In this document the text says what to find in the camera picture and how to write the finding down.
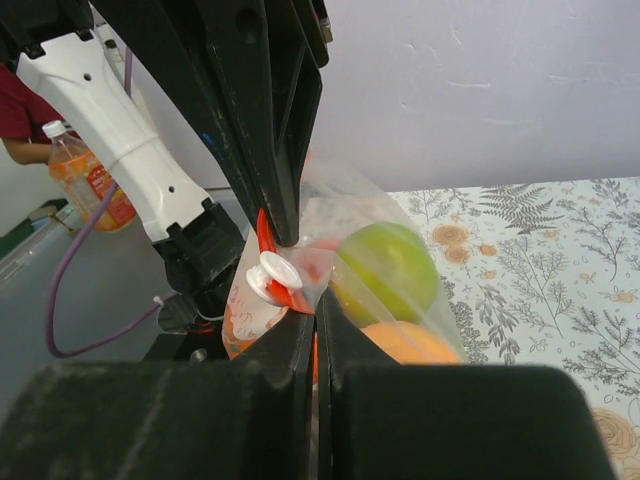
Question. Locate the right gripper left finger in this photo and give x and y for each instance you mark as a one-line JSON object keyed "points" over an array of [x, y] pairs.
{"points": [[248, 418]]}

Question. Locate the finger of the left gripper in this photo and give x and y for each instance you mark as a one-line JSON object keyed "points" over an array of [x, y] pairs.
{"points": [[297, 51], [213, 60]]}

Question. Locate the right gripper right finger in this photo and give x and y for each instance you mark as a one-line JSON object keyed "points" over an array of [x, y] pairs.
{"points": [[379, 419]]}

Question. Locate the fake orange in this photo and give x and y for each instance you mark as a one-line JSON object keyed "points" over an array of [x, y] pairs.
{"points": [[408, 343]]}

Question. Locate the fake green apple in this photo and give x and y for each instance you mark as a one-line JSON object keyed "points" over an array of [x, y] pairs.
{"points": [[390, 261]]}

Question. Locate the clear zip top bag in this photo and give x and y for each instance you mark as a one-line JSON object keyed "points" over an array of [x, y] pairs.
{"points": [[272, 281]]}

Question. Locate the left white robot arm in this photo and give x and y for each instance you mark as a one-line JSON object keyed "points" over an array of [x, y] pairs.
{"points": [[55, 51]]}

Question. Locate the orange juice bottle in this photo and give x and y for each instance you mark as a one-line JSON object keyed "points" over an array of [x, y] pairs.
{"points": [[84, 180]]}

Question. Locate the person in red shirt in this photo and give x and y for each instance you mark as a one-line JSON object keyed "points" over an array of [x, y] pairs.
{"points": [[23, 114]]}

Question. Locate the floral table mat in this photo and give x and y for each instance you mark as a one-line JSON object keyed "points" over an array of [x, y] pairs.
{"points": [[547, 273]]}

